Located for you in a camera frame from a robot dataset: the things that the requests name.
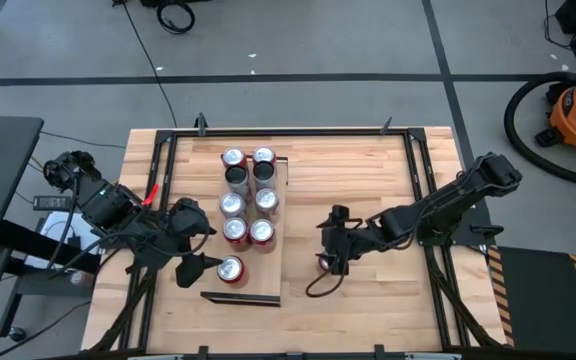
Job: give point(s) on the wooden shelf with black legs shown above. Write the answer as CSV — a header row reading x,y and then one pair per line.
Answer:
x,y
258,270

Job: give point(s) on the silver diet soda can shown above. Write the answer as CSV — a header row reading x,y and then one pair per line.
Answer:
x,y
266,199

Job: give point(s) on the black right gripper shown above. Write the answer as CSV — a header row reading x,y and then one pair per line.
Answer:
x,y
345,237

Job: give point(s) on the black power adapter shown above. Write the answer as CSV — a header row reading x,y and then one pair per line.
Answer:
x,y
74,241

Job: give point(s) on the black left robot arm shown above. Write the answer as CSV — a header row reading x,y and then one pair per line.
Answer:
x,y
113,210

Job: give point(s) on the red soda can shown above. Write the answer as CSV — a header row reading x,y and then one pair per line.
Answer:
x,y
233,156
262,231
264,155
323,262
230,269
232,204
235,229

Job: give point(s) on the black power strip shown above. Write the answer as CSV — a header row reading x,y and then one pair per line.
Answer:
x,y
52,202

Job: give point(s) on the red zip tie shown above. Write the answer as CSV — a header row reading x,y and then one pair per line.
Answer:
x,y
150,195

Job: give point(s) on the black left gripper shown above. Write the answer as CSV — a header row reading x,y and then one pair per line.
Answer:
x,y
185,222

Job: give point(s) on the white paper sheet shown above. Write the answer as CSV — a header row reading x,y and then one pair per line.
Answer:
x,y
58,225

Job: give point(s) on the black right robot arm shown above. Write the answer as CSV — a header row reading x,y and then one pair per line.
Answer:
x,y
443,205

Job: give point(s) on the black mat with hazard stripes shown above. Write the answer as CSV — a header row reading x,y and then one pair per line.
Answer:
x,y
538,300

